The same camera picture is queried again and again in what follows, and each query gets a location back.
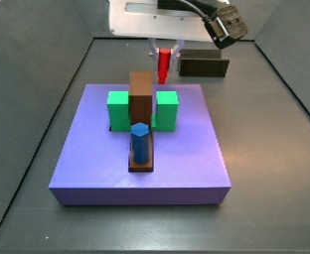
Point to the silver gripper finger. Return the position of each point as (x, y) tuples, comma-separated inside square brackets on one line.
[(154, 49), (175, 52)]

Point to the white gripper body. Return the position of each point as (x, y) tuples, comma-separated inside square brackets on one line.
[(139, 18)]

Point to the purple board block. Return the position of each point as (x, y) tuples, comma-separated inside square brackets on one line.
[(190, 175)]

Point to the black U-shaped holder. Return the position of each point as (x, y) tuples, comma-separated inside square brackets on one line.
[(203, 63)]

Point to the brown L-shaped block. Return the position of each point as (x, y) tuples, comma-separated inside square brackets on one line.
[(140, 113)]

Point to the green U-shaped block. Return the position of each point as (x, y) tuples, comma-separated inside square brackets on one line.
[(155, 110)]

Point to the blue hexagonal peg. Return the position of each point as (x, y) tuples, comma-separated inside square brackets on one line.
[(139, 137)]

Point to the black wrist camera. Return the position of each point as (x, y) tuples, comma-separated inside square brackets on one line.
[(226, 26)]

